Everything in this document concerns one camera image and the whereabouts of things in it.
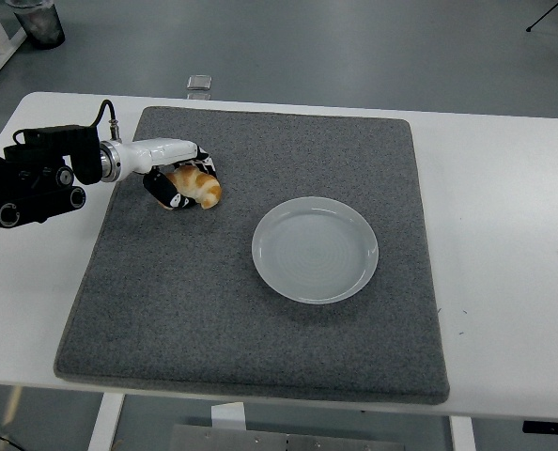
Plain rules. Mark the black trash bin with bag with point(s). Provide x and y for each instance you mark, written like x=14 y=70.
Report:
x=44 y=26

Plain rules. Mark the grey metal plate with screws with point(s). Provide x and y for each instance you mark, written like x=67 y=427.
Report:
x=260 y=439

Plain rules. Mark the light grey round plate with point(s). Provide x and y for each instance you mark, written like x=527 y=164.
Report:
x=314 y=251

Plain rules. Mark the grey felt mat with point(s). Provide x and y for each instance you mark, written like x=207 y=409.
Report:
x=213 y=305

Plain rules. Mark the small clear square tile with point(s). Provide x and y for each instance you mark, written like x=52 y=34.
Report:
x=199 y=82

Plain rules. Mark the black table control box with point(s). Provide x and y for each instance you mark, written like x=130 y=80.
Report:
x=551 y=427

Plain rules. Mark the white table leg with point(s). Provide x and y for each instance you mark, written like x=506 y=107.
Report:
x=462 y=434
x=105 y=423

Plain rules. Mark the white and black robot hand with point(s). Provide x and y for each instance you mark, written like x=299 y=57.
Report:
x=161 y=152

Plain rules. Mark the golden croissant bread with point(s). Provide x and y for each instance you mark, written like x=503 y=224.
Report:
x=199 y=185

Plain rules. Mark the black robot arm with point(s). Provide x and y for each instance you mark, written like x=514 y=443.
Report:
x=25 y=183

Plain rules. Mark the black tripod leg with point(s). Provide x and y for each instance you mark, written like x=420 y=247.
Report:
x=542 y=19

